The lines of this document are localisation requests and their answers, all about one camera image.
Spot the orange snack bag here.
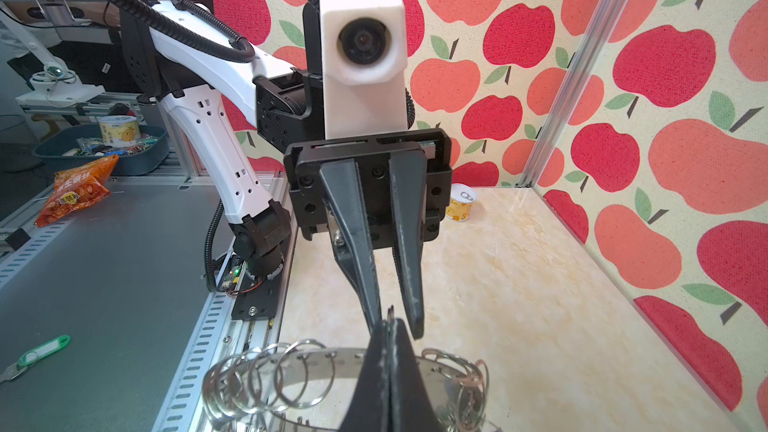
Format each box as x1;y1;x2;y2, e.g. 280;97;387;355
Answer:
35;155;119;228

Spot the dark tray with items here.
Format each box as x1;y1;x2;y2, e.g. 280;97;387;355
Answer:
32;115;169;176

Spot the right aluminium corner post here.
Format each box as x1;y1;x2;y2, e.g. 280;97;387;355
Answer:
516;0;628;188

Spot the metal disc with key rings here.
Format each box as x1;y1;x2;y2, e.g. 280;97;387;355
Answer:
202;339;499;431

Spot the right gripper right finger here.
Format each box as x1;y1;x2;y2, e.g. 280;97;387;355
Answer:
389;318;441;432

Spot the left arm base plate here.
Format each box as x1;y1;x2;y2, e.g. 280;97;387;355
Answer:
216;242;290;322

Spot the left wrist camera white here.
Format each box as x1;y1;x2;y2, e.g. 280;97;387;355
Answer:
319;0;408;139

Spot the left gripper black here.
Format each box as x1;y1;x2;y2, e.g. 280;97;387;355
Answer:
284;128;452;339

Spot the key with green tag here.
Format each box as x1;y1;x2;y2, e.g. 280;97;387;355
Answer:
1;335;71;383

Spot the yellow can white lid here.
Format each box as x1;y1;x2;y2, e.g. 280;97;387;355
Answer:
446;183;477;222

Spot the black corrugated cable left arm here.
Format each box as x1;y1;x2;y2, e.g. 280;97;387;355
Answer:
44;0;319;294

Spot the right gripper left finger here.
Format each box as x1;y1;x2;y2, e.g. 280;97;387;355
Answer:
339;320;390;432

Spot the front aluminium rail frame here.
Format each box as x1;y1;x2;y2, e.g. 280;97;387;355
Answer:
0;173;295;432

